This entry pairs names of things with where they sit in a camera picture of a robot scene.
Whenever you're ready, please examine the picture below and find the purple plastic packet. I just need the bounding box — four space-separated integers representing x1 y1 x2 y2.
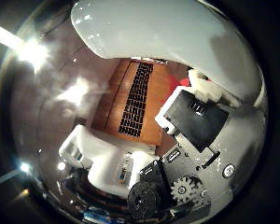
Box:
70 0 265 105

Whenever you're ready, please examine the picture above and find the wooden panel with black grid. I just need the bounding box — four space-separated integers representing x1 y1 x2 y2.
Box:
91 58 180 147

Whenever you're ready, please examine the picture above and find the ceiling strip light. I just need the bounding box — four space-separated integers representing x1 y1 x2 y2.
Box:
0 21 51 71

